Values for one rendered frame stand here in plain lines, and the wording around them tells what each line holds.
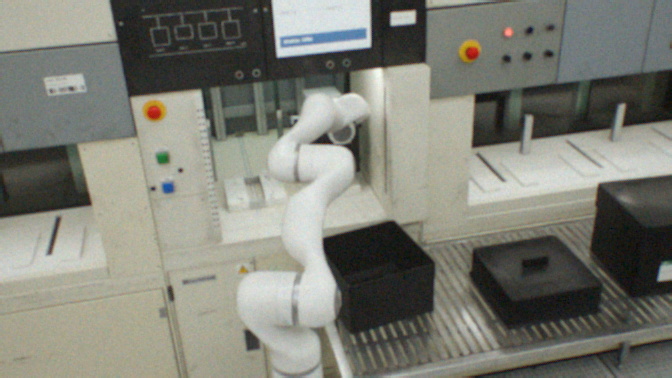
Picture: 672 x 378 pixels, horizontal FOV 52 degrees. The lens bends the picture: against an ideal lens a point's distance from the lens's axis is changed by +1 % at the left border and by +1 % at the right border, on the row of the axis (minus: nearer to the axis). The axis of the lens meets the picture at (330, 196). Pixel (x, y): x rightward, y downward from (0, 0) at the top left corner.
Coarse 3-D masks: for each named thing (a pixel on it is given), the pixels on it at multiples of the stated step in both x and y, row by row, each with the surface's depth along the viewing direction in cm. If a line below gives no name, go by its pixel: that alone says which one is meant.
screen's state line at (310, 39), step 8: (320, 32) 199; (328, 32) 199; (336, 32) 200; (344, 32) 200; (352, 32) 201; (360, 32) 201; (280, 40) 197; (288, 40) 198; (296, 40) 198; (304, 40) 199; (312, 40) 199; (320, 40) 200; (328, 40) 200; (336, 40) 201; (344, 40) 201; (280, 48) 198
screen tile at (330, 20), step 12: (324, 0) 195; (336, 0) 195; (348, 0) 196; (360, 0) 197; (324, 12) 196; (336, 12) 197; (348, 12) 198; (360, 12) 199; (336, 24) 199; (348, 24) 199
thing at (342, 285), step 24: (336, 240) 215; (360, 240) 219; (384, 240) 223; (408, 240) 213; (336, 264) 220; (360, 264) 223; (384, 264) 227; (408, 264) 217; (432, 264) 198; (360, 288) 192; (384, 288) 195; (408, 288) 198; (432, 288) 202; (360, 312) 195; (384, 312) 199; (408, 312) 203
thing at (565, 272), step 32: (480, 256) 213; (512, 256) 212; (544, 256) 206; (576, 256) 211; (480, 288) 214; (512, 288) 198; (544, 288) 197; (576, 288) 197; (512, 320) 197; (544, 320) 199
